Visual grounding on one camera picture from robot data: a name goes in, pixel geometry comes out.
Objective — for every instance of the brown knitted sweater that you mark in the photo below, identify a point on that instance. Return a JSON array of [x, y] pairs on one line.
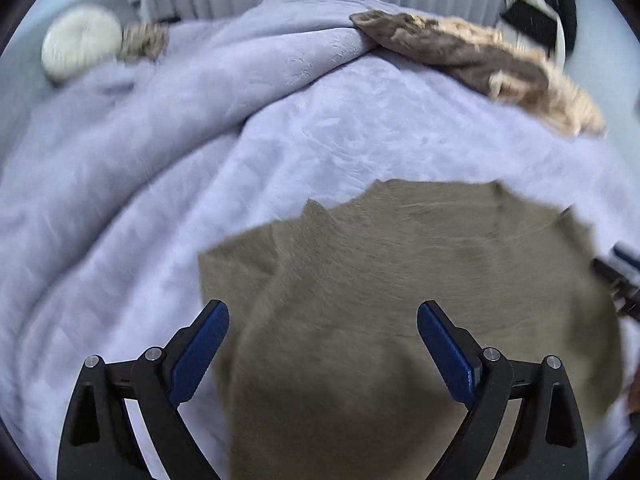
[[375, 285]]

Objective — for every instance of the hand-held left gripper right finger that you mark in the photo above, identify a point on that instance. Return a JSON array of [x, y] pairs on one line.
[[446, 355]]

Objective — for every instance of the black speckled garment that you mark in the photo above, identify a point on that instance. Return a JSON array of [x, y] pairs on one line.
[[535, 22]]

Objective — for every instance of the brown fleece garment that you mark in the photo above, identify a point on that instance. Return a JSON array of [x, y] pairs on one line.
[[440, 50]]

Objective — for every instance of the cream striped garment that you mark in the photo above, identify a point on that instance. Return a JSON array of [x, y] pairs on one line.
[[565, 100]]

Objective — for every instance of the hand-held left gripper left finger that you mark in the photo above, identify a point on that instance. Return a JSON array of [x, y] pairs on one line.
[[200, 355]]

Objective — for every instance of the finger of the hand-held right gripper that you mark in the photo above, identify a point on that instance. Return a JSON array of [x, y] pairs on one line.
[[617, 285], [627, 255]]

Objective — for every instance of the small taupe crumpled cloth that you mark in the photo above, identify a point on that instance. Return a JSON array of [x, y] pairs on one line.
[[145, 42]]

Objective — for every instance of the round white pleated pillow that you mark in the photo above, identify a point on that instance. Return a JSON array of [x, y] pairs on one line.
[[77, 42]]

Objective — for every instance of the lavender plush blanket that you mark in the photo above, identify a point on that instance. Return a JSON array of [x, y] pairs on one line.
[[125, 185]]

